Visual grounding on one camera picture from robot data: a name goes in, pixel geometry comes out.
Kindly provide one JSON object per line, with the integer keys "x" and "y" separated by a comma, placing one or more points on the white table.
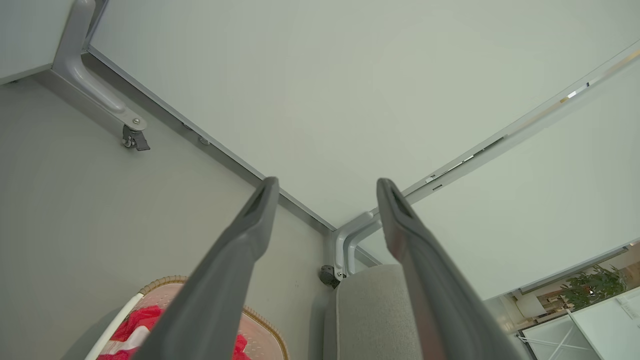
{"x": 610, "y": 325}

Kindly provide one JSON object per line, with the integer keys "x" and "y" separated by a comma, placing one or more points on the long grey metal partition leg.
{"x": 75, "y": 60}

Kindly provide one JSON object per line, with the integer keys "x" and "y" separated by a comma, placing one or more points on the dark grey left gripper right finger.
{"x": 440, "y": 300}

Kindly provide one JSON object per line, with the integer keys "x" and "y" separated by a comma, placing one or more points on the grey fabric sofa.
{"x": 370, "y": 320}

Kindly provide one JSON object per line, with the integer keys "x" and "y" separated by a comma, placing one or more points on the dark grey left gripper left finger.
{"x": 220, "y": 280}

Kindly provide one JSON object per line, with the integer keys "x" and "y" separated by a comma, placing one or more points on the curved grey metal partition leg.
{"x": 339, "y": 245}
{"x": 352, "y": 242}

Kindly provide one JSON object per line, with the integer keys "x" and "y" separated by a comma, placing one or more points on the red white striped garment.
{"x": 135, "y": 320}

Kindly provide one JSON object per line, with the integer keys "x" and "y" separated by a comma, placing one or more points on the green potted plant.
{"x": 592, "y": 287}

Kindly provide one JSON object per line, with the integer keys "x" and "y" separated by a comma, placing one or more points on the cream laundry basket brown rim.
{"x": 265, "y": 340}

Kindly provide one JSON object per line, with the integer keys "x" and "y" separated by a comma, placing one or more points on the black caster wheel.
{"x": 327, "y": 275}
{"x": 134, "y": 140}

